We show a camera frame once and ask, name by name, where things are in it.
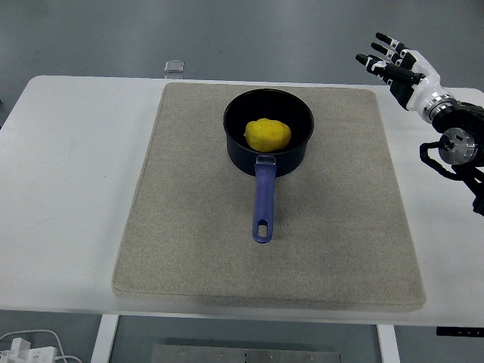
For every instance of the beige grey table mat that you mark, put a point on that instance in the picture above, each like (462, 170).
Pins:
(211, 242)

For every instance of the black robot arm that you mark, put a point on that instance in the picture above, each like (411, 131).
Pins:
(461, 125)

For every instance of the black table control panel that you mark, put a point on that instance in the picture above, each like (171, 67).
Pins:
(459, 331)

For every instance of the grey metal plate with screws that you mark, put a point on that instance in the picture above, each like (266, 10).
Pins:
(227, 355)

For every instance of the white power strip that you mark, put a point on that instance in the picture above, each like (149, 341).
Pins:
(34, 355)

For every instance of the yellow potato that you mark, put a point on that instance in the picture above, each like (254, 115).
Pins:
(267, 135)

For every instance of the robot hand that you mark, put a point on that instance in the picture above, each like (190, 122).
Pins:
(425, 89)

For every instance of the white table leg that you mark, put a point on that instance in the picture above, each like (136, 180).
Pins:
(388, 346)
(104, 340)

